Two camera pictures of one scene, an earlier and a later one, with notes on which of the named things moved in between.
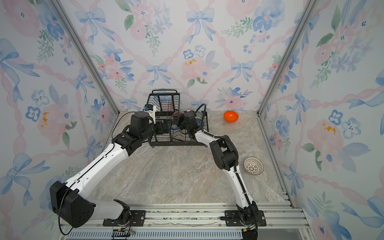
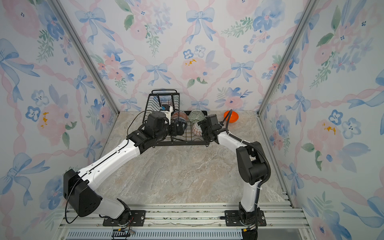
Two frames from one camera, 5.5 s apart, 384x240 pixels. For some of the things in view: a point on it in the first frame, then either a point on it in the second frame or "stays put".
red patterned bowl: (176, 114) stays put
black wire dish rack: (164, 106) stays put
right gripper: (181, 118) to (203, 127)
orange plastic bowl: (231, 116) stays put
